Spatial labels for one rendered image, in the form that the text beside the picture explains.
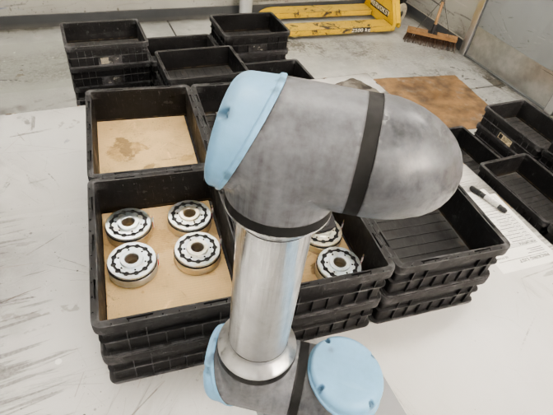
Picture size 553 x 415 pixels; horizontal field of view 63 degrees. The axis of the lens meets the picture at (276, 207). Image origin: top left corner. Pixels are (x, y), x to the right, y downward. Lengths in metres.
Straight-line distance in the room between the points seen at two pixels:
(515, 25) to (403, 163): 3.90
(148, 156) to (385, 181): 1.01
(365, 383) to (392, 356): 0.44
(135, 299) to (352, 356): 0.48
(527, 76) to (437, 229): 3.02
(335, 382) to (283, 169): 0.38
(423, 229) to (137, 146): 0.83
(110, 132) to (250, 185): 1.06
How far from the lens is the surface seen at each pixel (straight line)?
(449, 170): 0.42
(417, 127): 0.40
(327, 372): 0.69
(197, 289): 1.00
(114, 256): 1.04
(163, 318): 0.85
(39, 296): 1.22
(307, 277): 1.04
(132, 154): 1.34
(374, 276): 0.96
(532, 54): 4.16
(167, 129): 1.43
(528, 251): 1.54
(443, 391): 1.14
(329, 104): 0.39
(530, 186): 2.43
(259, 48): 2.73
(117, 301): 1.00
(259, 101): 0.39
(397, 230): 1.21
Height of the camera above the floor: 1.64
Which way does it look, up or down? 44 degrees down
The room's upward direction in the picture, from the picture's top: 8 degrees clockwise
